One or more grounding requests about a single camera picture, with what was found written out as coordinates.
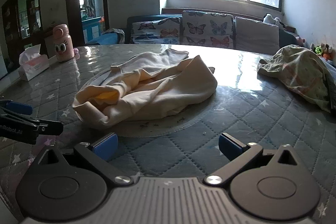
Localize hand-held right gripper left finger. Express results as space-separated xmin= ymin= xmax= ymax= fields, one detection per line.
xmin=31 ymin=133 xmax=133 ymax=186

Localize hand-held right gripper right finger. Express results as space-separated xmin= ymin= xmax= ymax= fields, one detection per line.
xmin=205 ymin=133 xmax=306 ymax=186

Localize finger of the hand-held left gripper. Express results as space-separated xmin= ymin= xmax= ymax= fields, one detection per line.
xmin=26 ymin=120 xmax=63 ymax=145
xmin=0 ymin=99 xmax=33 ymax=115

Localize cream garment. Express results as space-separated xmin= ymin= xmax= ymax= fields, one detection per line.
xmin=72 ymin=48 xmax=218 ymax=130

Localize tissue box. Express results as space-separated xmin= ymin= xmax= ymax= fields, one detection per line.
xmin=18 ymin=44 xmax=50 ymax=81

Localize round black induction cooktop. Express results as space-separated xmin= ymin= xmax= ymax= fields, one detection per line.
xmin=76 ymin=67 xmax=218 ymax=138

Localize dark wooden chair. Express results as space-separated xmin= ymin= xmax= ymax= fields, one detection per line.
xmin=44 ymin=30 xmax=57 ymax=56

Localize pink cartoon water bottle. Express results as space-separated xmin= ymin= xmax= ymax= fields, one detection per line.
xmin=52 ymin=24 xmax=73 ymax=63

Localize dark wooden cabinet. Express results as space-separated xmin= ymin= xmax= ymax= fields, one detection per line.
xmin=1 ymin=0 xmax=41 ymax=67

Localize teal cabinet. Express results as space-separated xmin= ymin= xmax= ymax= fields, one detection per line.
xmin=82 ymin=17 xmax=105 ymax=43

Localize floral patterned garment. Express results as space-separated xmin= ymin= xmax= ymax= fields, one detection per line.
xmin=257 ymin=44 xmax=336 ymax=113

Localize blue blanket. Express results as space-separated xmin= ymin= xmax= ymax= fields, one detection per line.
xmin=88 ymin=28 xmax=126 ymax=45

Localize plain white cushion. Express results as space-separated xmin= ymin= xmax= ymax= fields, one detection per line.
xmin=234 ymin=17 xmax=280 ymax=54

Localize hanging garment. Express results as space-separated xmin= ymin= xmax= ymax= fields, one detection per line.
xmin=83 ymin=0 xmax=95 ymax=17

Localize wide butterfly print cushion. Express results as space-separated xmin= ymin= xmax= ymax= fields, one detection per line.
xmin=130 ymin=17 xmax=182 ymax=45

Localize dark blue sofa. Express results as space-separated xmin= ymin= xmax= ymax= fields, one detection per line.
xmin=126 ymin=14 xmax=300 ymax=51

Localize white plush toy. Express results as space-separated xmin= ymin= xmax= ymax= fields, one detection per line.
xmin=263 ymin=13 xmax=285 ymax=30

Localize colourful plush toys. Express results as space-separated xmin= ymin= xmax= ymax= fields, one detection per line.
xmin=311 ymin=43 xmax=336 ymax=60

